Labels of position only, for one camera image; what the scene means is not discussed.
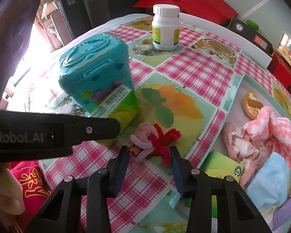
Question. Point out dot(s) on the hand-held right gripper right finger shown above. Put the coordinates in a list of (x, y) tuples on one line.
[(178, 172)]

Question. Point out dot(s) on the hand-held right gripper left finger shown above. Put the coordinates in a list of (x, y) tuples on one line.
[(120, 172)]

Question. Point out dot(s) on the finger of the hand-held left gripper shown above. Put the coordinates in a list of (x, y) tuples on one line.
[(88, 129)]

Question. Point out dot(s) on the red pink pipe-cleaner toy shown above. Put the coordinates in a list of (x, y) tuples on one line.
[(157, 138)]

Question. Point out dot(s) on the green tissue packet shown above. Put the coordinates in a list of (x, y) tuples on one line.
[(223, 165), (121, 106)]

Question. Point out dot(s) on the teal-rimmed white tray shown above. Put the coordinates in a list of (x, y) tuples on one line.
[(232, 111)]

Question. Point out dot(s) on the blue face mask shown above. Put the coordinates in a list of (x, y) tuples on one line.
[(269, 182)]

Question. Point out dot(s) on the round gold object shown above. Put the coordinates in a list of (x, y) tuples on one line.
[(251, 106)]

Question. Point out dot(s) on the pink white striped fuzzy sock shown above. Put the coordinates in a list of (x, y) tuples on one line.
[(281, 131)]

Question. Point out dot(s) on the purple packet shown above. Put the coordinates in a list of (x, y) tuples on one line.
[(286, 213)]

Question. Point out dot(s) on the person's left hand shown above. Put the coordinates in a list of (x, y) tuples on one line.
[(7, 194)]

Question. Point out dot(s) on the teal tin box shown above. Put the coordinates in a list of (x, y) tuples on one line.
[(94, 65)]

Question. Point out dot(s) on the checkered printed tablecloth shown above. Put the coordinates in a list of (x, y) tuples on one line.
[(196, 70)]

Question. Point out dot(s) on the black cabinet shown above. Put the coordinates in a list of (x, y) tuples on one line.
[(72, 12)]

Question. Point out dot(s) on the white pill bottle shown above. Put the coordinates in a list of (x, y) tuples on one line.
[(165, 31)]

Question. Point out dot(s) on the red gift box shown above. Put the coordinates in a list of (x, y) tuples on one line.
[(281, 68)]

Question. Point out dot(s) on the black flat box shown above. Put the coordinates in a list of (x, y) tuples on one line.
[(245, 31)]

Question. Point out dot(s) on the small green object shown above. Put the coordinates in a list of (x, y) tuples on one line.
[(252, 24)]

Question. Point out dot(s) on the red fabric bag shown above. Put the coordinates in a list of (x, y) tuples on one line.
[(203, 4)]

